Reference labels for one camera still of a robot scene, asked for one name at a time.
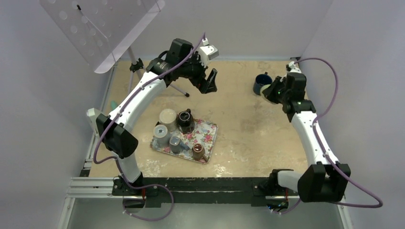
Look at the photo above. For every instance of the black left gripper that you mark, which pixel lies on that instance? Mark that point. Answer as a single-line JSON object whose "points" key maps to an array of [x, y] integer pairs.
{"points": [[204, 86]]}

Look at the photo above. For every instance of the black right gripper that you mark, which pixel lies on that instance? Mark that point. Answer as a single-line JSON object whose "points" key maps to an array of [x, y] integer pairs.
{"points": [[268, 92]]}

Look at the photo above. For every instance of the dark blue mug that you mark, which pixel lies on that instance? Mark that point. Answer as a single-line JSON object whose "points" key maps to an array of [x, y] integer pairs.
{"points": [[260, 81]]}

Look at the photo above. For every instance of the small brown mug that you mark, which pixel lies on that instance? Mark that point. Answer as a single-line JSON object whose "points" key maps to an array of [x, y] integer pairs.
{"points": [[198, 152]]}

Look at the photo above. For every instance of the small blue-grey mug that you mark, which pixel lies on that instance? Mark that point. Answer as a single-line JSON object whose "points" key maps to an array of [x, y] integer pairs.
{"points": [[177, 145]]}

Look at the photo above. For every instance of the light green mug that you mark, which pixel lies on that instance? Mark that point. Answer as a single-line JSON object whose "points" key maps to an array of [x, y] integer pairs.
{"points": [[266, 92]]}

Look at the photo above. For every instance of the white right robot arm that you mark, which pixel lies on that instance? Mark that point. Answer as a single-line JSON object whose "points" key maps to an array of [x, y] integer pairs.
{"points": [[325, 178]]}

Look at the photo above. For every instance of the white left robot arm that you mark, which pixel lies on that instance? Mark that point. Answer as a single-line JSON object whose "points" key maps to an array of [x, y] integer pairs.
{"points": [[181, 60]]}

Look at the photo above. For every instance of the black glossy mug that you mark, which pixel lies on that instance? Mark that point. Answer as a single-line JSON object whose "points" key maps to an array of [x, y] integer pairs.
{"points": [[185, 121]]}

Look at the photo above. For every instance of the cream white mug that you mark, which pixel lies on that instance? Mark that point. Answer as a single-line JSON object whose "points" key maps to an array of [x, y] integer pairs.
{"points": [[168, 118]]}

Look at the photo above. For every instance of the light grey mug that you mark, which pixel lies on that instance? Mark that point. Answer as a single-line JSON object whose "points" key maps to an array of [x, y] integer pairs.
{"points": [[161, 135]]}

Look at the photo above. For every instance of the floral serving tray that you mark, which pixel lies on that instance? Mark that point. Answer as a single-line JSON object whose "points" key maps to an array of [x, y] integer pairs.
{"points": [[204, 133]]}

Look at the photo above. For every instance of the white angular block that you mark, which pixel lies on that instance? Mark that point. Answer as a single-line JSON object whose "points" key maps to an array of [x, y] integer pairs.
{"points": [[92, 114]]}

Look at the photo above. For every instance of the white music stand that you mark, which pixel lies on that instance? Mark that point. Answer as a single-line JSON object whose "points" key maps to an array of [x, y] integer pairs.
{"points": [[103, 30]]}

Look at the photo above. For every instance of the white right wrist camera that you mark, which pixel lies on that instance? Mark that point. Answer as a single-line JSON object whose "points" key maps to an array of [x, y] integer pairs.
{"points": [[291, 67]]}

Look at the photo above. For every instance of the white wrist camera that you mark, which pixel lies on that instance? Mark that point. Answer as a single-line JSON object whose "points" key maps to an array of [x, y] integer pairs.
{"points": [[291, 67], [207, 52]]}

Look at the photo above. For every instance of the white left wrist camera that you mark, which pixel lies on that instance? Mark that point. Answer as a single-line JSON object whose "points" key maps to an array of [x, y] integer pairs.
{"points": [[207, 52]]}

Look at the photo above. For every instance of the teal handle tool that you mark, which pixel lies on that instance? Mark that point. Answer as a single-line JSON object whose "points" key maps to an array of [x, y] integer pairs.
{"points": [[113, 105]]}

